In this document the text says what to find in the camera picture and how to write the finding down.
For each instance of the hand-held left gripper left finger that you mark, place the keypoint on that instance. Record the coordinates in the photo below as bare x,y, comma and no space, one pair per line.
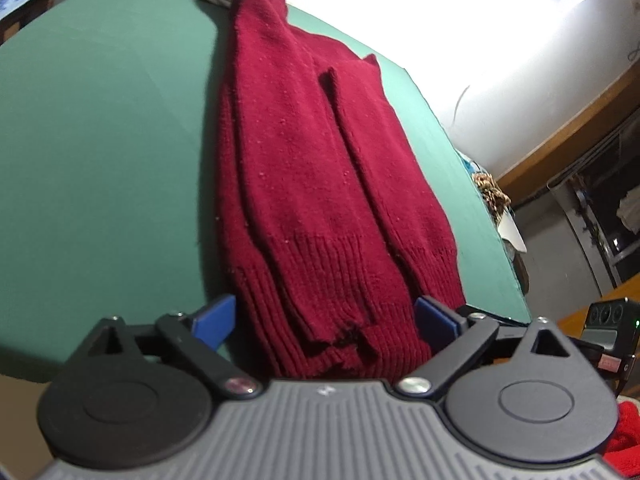
220,317

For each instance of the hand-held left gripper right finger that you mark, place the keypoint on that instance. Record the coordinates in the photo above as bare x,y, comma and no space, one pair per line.
435,317

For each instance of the dark red knit sweater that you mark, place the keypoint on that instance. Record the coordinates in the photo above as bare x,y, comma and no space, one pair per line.
310,170

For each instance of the bright red fabric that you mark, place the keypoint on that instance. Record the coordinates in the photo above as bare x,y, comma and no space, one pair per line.
625,435

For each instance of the metal shelf rack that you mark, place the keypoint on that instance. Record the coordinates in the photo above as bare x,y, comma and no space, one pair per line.
600,210

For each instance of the leopard print furry cloth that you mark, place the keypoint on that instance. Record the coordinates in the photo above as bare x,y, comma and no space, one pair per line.
492,192

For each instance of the green mat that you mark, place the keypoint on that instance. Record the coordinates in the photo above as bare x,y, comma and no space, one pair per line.
110,160

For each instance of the wooden frame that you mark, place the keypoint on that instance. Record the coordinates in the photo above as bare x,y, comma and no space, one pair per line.
570,130

